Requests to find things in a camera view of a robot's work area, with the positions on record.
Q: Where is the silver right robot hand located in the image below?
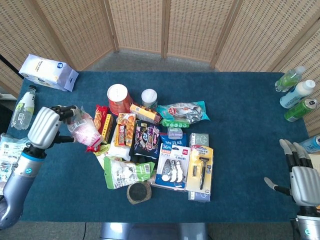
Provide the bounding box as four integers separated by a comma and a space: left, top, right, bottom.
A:
263, 138, 320, 207

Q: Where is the white green tissue pack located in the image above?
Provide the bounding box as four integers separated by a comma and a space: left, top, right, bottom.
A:
188, 132, 210, 149

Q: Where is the yellow razor blister pack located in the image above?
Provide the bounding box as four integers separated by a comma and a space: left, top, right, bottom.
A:
185, 144, 215, 194

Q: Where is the blue carpet table cover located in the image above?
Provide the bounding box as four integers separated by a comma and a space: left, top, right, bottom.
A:
6, 70, 311, 224

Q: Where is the blue correction tape blister pack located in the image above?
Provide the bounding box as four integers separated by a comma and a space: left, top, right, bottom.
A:
154, 142, 191, 190

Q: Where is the white printed plastic package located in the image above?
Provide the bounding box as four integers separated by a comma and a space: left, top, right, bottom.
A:
0, 133, 32, 196

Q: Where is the white capped light blue bottle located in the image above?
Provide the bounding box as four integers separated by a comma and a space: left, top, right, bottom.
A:
279, 79, 317, 110

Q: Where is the green drink can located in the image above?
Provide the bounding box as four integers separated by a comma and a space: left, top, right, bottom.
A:
283, 97, 319, 123

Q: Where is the green white snack pouch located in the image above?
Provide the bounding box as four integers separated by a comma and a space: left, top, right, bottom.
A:
103, 156, 156, 190

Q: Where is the black snack bag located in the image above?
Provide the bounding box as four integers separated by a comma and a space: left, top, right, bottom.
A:
128, 120, 161, 160

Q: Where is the clear bottle with black cap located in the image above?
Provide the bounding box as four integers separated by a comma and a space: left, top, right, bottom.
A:
10, 84, 37, 131

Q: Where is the glass jar with black lid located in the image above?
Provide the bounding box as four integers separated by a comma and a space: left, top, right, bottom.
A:
126, 181, 153, 206

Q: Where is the teal clear snack bag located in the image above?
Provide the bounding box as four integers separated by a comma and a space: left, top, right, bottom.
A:
156, 100, 211, 125

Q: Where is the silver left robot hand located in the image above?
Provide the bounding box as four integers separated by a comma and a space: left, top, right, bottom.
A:
27, 104, 79, 154

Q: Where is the yellow long narrow box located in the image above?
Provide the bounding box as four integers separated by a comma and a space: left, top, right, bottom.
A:
100, 113, 114, 144

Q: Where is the white green cylindrical container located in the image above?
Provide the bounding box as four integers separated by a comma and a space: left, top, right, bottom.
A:
140, 88, 159, 110

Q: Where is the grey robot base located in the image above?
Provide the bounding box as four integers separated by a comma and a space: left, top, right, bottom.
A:
99, 222, 209, 240

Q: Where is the wicker folding screen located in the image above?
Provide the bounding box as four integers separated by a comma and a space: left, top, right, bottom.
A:
0, 0, 320, 137

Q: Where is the blue snack package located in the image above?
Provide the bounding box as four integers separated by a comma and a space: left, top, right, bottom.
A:
159, 132, 188, 148

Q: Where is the blue tissue pack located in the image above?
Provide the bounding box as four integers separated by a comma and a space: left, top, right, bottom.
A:
187, 190, 212, 202

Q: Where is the yellow curry box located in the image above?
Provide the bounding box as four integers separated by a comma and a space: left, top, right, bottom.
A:
113, 112, 137, 148

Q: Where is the light blue drink can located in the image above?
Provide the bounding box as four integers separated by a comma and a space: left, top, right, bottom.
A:
298, 134, 320, 155

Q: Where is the clear bottle with green label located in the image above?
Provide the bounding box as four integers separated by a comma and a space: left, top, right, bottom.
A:
274, 65, 307, 93

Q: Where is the clear box with purple contents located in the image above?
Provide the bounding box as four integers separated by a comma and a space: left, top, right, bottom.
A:
167, 126, 184, 140

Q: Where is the red cracker pack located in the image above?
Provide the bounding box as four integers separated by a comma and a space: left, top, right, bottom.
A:
85, 104, 110, 153

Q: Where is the beige paper sheet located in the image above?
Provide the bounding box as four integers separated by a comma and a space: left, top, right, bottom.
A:
308, 153, 320, 175

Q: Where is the pink plastic snack bag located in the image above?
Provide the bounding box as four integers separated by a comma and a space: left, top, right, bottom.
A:
66, 105, 104, 149

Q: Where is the orange cylindrical snack can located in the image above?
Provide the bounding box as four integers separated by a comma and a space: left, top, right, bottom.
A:
106, 83, 134, 116

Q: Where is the green candy packet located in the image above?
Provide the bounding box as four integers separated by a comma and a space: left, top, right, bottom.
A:
160, 118, 191, 128

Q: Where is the yellow brown cardboard box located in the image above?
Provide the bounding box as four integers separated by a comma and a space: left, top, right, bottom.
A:
129, 103, 163, 125

